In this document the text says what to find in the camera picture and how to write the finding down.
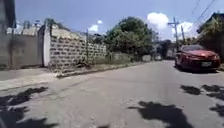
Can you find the utility pole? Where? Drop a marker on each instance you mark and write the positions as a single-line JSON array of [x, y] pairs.
[[175, 32]]

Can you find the large green tree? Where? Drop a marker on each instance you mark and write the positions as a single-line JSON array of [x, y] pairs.
[[130, 36]]

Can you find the pale concrete driveway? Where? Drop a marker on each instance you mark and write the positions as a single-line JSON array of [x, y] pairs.
[[23, 77]]

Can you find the weedy roadside strip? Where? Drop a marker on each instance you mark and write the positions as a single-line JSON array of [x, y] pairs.
[[100, 66]]

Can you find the grey metal gate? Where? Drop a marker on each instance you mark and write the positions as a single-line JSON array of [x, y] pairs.
[[20, 50]]

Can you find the red car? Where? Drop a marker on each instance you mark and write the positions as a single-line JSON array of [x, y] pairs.
[[197, 56]]

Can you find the building with dark roof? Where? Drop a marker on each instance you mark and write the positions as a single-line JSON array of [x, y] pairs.
[[213, 33]]

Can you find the grey block wall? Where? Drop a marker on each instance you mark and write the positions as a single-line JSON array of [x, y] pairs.
[[71, 49]]

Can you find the grey concrete road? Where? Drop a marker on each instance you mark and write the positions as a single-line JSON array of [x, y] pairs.
[[126, 86]]

